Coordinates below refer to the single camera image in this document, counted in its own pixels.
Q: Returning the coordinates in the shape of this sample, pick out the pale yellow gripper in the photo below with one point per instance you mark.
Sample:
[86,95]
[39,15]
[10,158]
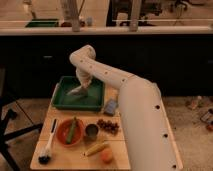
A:
[84,78]

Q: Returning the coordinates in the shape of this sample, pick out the white towel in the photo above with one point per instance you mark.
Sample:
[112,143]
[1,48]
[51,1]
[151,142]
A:
[78,91]

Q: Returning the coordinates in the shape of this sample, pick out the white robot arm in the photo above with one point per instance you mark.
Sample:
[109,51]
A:
[149,140]

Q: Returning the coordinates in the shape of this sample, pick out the metal cup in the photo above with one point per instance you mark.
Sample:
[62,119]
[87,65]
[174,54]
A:
[91,131]

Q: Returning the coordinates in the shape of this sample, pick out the green plastic tray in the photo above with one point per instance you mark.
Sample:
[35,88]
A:
[93,101]

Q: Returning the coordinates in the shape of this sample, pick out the blue sponge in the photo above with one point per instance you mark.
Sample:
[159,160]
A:
[110,107]

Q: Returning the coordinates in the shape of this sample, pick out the green cucumber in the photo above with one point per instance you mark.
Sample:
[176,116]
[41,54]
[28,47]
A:
[71,131]

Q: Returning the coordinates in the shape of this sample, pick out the orange bowl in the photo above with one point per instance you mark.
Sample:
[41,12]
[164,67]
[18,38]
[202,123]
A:
[63,130]

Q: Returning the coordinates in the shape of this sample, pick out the bunch of dark grapes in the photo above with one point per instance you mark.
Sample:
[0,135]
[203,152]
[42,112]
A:
[108,126]

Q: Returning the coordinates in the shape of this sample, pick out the wooden table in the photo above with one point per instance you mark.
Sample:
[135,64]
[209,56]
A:
[73,158]

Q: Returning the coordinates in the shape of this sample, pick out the green bin in background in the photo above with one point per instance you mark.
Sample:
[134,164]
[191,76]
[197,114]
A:
[42,23]

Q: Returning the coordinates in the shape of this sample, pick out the orange fruit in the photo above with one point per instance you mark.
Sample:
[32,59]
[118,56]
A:
[106,155]

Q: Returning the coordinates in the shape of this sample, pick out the black office chair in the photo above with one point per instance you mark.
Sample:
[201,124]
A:
[3,125]

